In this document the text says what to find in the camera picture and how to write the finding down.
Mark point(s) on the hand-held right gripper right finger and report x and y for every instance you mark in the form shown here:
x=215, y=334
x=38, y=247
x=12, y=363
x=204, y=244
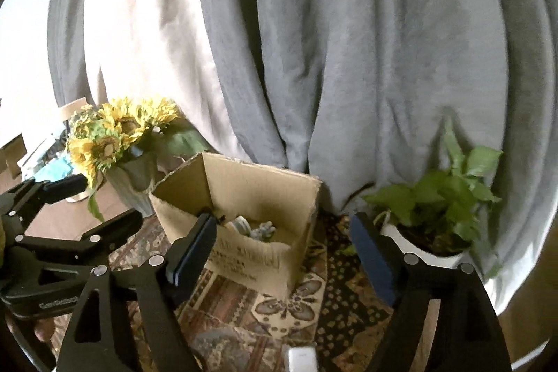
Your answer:
x=370, y=256

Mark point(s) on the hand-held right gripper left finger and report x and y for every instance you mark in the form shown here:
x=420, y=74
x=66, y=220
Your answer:
x=196, y=248

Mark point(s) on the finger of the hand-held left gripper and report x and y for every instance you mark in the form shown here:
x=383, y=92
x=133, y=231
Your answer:
x=48, y=187
x=104, y=234

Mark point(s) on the blue round tin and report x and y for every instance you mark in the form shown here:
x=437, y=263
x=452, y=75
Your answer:
x=239, y=226

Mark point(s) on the cardboard box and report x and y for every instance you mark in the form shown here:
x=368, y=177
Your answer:
x=261, y=263

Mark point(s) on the small grey figurine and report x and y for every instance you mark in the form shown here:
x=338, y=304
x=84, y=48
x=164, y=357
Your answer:
x=264, y=231

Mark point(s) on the white remote control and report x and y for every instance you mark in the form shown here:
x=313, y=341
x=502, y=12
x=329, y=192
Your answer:
x=301, y=360

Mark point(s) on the blue cloth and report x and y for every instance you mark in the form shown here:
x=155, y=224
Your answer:
x=56, y=172

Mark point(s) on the stack of books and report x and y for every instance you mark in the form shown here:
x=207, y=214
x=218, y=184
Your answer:
x=41, y=147

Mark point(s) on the white plant pot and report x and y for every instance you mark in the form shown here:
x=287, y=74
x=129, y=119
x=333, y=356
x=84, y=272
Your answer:
x=420, y=243

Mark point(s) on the green ribbed vase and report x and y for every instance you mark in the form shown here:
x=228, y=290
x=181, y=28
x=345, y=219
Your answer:
x=135, y=180

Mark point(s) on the sunflower bouquet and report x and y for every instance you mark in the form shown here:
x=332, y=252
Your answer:
x=113, y=132

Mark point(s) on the green potted plant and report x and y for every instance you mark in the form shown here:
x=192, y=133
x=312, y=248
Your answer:
x=440, y=197

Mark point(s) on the patterned table runner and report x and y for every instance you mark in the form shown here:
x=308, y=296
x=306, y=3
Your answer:
x=283, y=324

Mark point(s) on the narrow grey curtain panel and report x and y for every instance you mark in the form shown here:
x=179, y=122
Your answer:
x=69, y=27

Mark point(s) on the beige curtain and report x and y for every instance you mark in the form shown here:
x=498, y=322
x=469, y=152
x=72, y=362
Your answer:
x=152, y=27

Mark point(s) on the wide grey curtain panel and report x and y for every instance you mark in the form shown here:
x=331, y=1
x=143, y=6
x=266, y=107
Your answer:
x=370, y=49

